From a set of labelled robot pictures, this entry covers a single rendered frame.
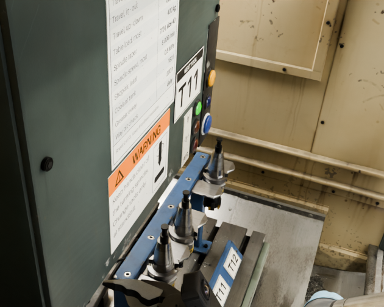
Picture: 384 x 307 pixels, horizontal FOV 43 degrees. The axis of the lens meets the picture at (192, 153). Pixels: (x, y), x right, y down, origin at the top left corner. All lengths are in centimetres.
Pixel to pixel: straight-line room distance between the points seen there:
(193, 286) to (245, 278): 78
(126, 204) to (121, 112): 12
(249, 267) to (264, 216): 32
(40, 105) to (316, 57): 116
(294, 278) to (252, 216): 25
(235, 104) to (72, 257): 117
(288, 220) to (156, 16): 130
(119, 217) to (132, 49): 18
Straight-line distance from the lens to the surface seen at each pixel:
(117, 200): 52
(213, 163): 119
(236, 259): 143
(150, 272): 98
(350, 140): 156
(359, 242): 179
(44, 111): 36
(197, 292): 65
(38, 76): 35
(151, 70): 52
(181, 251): 103
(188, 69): 64
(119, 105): 47
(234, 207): 174
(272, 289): 164
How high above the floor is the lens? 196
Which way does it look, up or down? 35 degrees down
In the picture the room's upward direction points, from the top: 5 degrees clockwise
